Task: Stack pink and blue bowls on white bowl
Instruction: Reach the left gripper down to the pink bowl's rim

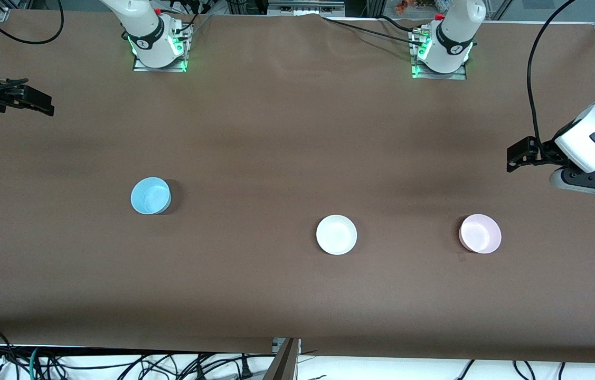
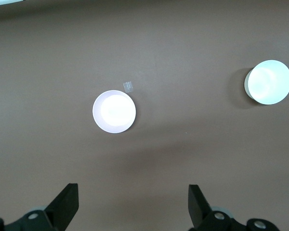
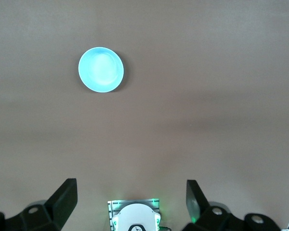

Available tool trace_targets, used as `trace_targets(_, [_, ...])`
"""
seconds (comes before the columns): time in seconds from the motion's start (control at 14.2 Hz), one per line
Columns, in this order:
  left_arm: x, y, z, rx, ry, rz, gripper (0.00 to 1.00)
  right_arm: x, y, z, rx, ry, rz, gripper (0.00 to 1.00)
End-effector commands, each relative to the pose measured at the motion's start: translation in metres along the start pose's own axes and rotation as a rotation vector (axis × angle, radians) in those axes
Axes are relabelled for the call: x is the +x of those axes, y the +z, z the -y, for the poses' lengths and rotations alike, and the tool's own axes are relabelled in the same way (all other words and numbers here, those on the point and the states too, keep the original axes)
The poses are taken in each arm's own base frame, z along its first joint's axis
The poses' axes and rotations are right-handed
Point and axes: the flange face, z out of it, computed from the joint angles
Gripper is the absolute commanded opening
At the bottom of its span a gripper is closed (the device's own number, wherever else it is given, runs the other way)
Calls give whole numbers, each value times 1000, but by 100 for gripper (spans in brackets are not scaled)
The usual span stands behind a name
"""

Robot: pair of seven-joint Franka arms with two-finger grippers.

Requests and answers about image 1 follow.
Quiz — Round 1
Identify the pink bowl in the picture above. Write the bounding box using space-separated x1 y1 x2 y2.
458 213 503 255

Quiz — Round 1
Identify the blue bowl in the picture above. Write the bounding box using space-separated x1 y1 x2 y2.
130 176 172 216

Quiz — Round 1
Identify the white bowl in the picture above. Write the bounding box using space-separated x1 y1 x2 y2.
316 214 358 256

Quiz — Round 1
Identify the white power strip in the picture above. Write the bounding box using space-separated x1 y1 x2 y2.
267 0 346 17

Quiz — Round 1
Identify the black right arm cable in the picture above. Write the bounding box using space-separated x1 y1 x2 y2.
0 0 65 45

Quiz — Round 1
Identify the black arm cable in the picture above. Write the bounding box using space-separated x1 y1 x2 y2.
527 0 579 149
0 0 65 45

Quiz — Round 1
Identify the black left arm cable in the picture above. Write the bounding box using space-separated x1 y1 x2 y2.
527 0 579 149

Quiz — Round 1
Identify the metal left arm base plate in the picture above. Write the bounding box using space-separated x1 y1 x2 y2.
411 27 468 81

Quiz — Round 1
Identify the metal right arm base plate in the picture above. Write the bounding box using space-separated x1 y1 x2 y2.
133 20 193 73

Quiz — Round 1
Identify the black base power cable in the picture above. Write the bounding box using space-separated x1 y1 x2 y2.
323 16 420 47

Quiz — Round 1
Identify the black floor cable bundle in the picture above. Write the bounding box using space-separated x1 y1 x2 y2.
39 350 277 380

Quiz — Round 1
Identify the aluminium frame profile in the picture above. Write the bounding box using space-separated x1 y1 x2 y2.
261 337 302 380

